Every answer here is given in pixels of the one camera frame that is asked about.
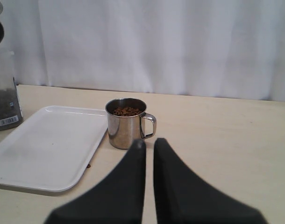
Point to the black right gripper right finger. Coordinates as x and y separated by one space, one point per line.
182 197

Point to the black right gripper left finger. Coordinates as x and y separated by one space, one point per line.
117 199

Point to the white plastic tray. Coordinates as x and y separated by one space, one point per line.
52 148

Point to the brown kibble in right mug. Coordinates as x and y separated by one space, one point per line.
126 111

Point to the brown kibble in tumbler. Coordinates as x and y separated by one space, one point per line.
10 110

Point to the translucent plastic tumbler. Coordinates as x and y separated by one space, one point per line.
7 72

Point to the white curtain backdrop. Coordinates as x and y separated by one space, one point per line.
212 48

